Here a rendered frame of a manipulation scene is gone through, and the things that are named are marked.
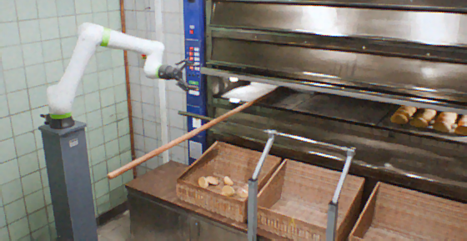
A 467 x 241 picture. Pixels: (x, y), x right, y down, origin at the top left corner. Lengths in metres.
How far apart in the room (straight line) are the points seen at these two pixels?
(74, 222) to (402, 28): 2.26
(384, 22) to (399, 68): 0.27
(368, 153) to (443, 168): 0.43
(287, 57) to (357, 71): 0.47
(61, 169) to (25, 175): 0.64
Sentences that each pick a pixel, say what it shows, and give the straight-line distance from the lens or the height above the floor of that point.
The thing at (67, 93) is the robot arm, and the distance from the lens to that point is 2.50.
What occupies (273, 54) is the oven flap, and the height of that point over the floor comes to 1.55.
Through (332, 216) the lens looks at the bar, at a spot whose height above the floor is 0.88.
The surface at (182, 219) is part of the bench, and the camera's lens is 3.05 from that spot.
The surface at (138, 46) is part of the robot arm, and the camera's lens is 2.69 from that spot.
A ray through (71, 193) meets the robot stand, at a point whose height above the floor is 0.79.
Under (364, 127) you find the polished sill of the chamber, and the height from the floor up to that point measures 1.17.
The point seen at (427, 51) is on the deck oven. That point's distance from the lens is 2.55.
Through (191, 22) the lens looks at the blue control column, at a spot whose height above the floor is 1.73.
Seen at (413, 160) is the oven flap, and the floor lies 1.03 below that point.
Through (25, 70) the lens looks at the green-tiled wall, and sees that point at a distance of 3.21.
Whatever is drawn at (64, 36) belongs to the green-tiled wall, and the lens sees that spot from 3.36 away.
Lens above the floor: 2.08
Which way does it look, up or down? 18 degrees down
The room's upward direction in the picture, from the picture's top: straight up
